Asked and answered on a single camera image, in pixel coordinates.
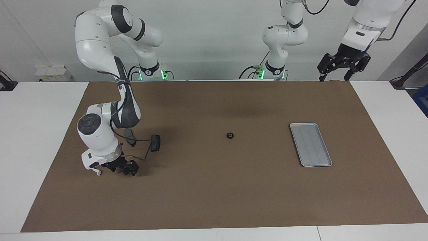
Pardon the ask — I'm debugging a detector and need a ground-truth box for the silver metal tray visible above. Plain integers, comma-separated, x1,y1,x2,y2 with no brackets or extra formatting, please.
290,123,333,167

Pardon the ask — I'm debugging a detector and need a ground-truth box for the white power strip box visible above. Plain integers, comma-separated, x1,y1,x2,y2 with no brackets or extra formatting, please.
35,65,72,82

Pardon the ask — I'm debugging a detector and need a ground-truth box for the black stand with pole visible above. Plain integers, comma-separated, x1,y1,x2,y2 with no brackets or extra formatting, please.
390,53,428,89

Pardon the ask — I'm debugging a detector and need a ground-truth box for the black right arm base cable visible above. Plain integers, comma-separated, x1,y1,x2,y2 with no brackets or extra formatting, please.
128,65,141,81

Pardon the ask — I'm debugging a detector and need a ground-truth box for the blue crate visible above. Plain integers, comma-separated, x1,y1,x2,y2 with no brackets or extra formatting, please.
412,88,428,117

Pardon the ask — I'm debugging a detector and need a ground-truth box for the brown table mat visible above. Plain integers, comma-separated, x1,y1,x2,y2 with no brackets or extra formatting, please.
21,80,428,233

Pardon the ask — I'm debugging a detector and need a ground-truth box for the black arm base cable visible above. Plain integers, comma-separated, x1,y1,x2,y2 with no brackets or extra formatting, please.
239,50,271,80
128,65,141,81

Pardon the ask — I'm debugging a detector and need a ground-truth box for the black left arm base cable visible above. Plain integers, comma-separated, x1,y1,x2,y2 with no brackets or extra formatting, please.
239,50,271,80

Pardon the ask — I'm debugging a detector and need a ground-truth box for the long dark grey brake pad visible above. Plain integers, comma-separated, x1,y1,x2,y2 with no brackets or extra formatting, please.
124,129,136,147

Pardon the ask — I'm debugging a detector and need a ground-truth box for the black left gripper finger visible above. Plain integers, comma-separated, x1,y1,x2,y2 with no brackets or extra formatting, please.
344,54,371,82
317,54,338,82

